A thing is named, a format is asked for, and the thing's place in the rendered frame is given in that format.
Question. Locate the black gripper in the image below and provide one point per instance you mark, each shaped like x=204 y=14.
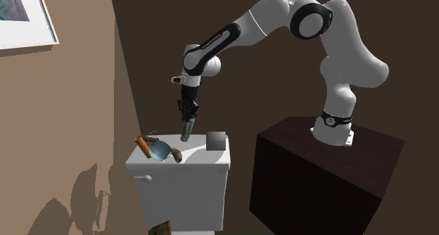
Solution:
x=189 y=98

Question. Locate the grey cylindrical tube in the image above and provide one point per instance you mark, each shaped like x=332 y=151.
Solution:
x=188 y=129

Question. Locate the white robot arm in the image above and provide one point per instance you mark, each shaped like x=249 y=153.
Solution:
x=343 y=56

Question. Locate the grey square box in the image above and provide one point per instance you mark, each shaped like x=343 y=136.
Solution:
x=216 y=141

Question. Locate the brown oval object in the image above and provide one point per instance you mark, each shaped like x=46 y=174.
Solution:
x=177 y=155

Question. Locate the pale blue round bowl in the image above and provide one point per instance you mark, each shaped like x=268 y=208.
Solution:
x=159 y=150

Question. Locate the orange cylinder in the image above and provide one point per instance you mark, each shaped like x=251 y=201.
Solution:
x=143 y=146

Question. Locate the white toilet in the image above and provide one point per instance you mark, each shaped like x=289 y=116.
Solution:
x=185 y=189

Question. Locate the brown wooden object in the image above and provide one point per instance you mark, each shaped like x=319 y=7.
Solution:
x=161 y=228

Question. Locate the dark wooden robot stand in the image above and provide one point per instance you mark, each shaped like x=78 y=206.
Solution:
x=326 y=179

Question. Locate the white framed wall picture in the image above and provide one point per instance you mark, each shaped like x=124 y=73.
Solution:
x=20 y=18

